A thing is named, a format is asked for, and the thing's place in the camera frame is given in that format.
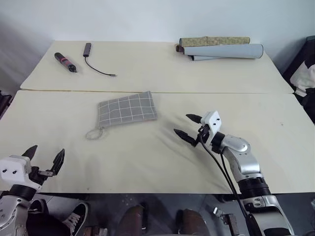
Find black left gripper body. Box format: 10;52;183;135
29;166;52;185

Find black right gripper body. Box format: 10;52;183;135
196;123;213;149

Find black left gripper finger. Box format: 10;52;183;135
21;145;39;161
47;148;66;177

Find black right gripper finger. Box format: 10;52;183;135
186;114;203;124
173;128;199;148

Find grey checked fabric pouch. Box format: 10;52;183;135
85;90;158;142

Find cream table cover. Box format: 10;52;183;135
19;40;295;94
0;90;315;195

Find person's black trouser leg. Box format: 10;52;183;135
25;199;71;236

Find dark object beside table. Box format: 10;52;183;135
0;89;13;119

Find black sneaker white laces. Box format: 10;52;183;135
62;202;89;236

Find small grey rolled mat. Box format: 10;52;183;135
189;55;223;62

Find large grey rolled mat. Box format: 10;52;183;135
183;43;264;60

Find olive patterned rolled scroll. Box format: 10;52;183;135
179;36;251;48

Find brown rounded shape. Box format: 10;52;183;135
176;208;210;236
117;205;146;236

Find metal caster with dark bar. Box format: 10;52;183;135
212;207;238;235

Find black and red pen tool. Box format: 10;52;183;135
54;52;80;74

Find black and white bag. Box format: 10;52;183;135
282;36;315;125

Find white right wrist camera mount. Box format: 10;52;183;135
200;110;222;148

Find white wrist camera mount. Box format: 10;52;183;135
200;110;222;148
0;154;43;190

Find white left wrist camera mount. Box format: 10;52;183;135
0;154;43;190

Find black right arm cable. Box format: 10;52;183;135
199;132;258;236

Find dark USB hub with cable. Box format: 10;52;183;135
82;42;117;78

